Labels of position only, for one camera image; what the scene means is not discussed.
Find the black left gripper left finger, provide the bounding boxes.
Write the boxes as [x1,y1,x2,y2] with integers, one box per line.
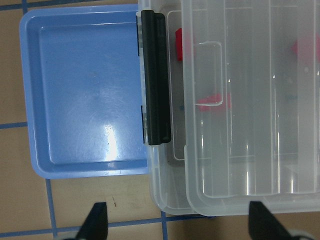
[76,202,108,240]

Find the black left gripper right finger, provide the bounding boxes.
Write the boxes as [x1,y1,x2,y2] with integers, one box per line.
[248,201,292,240]

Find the red block picked up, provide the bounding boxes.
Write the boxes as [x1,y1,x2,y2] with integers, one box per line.
[196,93,232,113]

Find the clear plastic box lid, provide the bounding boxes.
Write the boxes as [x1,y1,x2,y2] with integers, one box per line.
[181,0,320,216]

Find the clear plastic storage box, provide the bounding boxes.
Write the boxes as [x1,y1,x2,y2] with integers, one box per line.
[136,0,320,217]

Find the blue plastic tray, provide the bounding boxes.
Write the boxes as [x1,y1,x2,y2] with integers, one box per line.
[19,4,148,179]

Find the red block far side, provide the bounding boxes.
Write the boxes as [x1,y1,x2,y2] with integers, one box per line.
[291,33,320,69]

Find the red block near latch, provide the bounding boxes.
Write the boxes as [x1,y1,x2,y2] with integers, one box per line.
[175,28,183,62]

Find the black box latch handle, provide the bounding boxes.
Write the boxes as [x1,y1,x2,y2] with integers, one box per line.
[141,10,172,146]

